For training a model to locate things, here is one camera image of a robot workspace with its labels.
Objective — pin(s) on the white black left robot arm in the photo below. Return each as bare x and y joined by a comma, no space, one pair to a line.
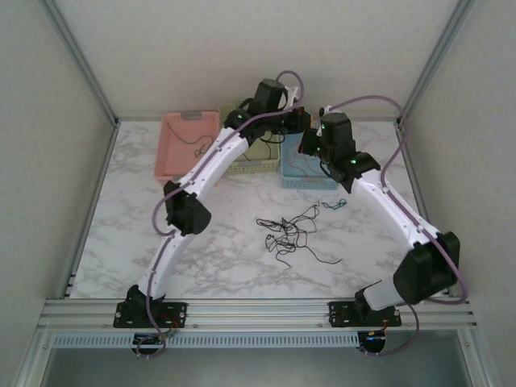
213,161

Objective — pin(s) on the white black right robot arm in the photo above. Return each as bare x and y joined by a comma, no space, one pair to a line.
395,205

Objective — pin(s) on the light blue plastic basket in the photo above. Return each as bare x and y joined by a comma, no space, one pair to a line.
306,183

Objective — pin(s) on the pale green plastic basket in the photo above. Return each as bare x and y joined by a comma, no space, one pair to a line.
250,165

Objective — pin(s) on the pink plastic basket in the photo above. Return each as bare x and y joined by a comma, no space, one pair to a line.
177,161

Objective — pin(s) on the small circuit board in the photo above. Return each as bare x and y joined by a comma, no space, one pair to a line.
151,340
373,340

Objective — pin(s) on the aluminium frame post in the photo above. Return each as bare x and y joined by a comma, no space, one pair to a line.
81,60
434,60

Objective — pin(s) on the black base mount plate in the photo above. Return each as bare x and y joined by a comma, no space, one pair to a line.
177,314
338,314

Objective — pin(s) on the aluminium front rail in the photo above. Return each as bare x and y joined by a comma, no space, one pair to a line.
258,314

